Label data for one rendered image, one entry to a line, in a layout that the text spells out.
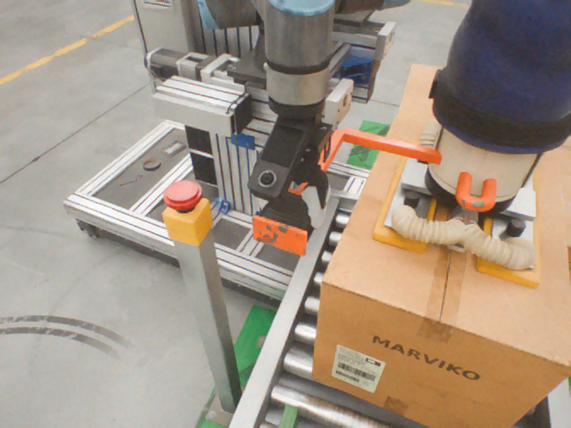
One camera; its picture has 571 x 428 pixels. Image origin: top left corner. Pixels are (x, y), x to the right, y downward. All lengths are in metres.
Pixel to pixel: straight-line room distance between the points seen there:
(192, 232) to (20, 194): 2.02
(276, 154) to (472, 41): 0.33
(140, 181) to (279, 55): 1.76
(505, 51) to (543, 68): 0.05
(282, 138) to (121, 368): 1.42
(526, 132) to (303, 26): 0.38
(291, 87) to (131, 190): 1.71
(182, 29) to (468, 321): 1.18
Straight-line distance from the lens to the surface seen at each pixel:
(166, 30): 1.50
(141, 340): 1.82
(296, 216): 0.60
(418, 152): 0.79
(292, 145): 0.50
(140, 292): 1.96
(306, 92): 0.48
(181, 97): 1.24
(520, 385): 0.83
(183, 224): 0.77
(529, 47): 0.65
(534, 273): 0.82
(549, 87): 0.68
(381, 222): 0.80
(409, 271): 0.76
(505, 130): 0.69
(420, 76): 2.36
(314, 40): 0.46
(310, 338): 1.12
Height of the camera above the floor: 1.53
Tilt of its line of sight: 45 degrees down
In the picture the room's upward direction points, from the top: straight up
